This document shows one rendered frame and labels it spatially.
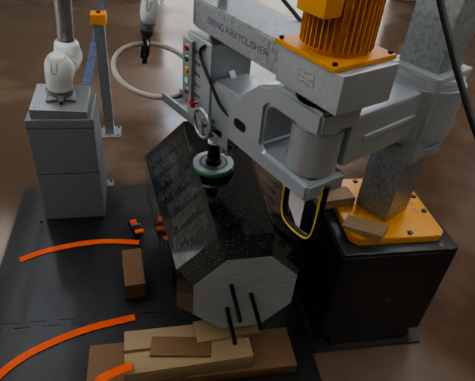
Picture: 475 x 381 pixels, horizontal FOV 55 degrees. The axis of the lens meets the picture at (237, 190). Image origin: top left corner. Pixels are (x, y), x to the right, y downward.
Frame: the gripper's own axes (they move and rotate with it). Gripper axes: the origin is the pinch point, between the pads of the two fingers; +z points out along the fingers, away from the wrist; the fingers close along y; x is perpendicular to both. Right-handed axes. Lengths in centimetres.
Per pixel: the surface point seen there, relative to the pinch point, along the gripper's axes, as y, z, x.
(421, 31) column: 109, -101, 80
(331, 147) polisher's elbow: 146, -79, 31
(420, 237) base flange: 161, -23, 102
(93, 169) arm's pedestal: 34, 66, -34
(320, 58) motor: 136, -109, 17
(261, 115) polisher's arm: 120, -70, 16
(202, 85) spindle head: 84, -52, 5
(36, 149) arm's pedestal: 24, 54, -67
